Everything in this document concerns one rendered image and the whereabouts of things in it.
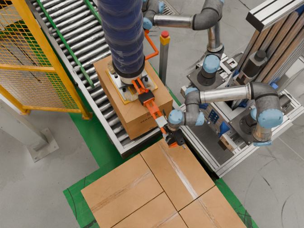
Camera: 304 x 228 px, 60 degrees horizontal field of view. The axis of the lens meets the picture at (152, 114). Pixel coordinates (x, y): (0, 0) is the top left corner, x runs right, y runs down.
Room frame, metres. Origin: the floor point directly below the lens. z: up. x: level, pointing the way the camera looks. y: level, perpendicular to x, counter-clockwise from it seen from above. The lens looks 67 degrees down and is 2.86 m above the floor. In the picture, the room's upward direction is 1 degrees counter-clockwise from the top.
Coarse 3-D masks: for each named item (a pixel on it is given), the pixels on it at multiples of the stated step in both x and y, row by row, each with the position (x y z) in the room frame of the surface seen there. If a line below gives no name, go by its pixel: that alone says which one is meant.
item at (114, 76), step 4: (108, 72) 1.10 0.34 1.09; (112, 76) 1.06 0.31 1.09; (116, 76) 1.05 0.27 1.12; (112, 80) 1.03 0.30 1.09; (116, 88) 0.96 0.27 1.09; (120, 88) 0.96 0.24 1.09; (124, 88) 0.94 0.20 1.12; (128, 88) 0.96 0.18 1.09; (120, 92) 0.92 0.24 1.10; (124, 92) 0.92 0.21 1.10; (128, 92) 0.92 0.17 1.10; (132, 92) 0.93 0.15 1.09; (120, 96) 0.89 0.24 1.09; (124, 100) 0.86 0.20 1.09; (124, 104) 0.83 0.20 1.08
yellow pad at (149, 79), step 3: (144, 66) 1.16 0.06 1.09; (147, 72) 1.10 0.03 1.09; (147, 75) 1.07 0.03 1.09; (144, 78) 1.03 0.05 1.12; (147, 78) 1.03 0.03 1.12; (150, 78) 1.05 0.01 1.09; (144, 81) 1.02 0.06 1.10; (147, 81) 1.02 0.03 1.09; (150, 81) 1.02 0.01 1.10; (153, 81) 1.02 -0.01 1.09; (144, 84) 0.99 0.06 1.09; (147, 87) 0.96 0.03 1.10; (156, 87) 0.97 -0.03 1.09; (153, 90) 0.94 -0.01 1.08
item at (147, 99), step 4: (144, 92) 0.86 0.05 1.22; (148, 92) 0.86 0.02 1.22; (140, 96) 0.83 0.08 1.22; (144, 96) 0.83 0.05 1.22; (148, 96) 0.83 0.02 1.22; (152, 96) 0.82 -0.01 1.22; (140, 100) 0.81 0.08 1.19; (144, 100) 0.79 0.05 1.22; (148, 100) 0.79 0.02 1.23; (144, 104) 0.77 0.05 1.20
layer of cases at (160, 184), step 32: (128, 160) 0.53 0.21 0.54; (160, 160) 0.53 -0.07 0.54; (192, 160) 0.53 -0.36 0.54; (96, 192) 0.26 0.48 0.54; (128, 192) 0.25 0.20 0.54; (160, 192) 0.25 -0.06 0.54; (192, 192) 0.25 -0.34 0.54; (128, 224) 0.00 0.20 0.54; (160, 224) 0.00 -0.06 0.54; (192, 224) 0.00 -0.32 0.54; (224, 224) 0.00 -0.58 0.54
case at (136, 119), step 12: (108, 60) 1.23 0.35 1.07; (96, 72) 1.19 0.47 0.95; (108, 84) 1.01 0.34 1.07; (156, 84) 1.00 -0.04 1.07; (108, 96) 1.03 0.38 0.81; (156, 96) 0.90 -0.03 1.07; (168, 96) 0.90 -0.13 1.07; (120, 108) 0.80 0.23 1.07; (132, 108) 0.80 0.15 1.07; (144, 108) 0.80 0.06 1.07; (168, 108) 0.85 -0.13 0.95; (120, 120) 0.85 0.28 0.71; (132, 120) 0.70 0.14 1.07; (144, 120) 0.75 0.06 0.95; (132, 132) 0.69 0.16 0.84; (144, 132) 0.74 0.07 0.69
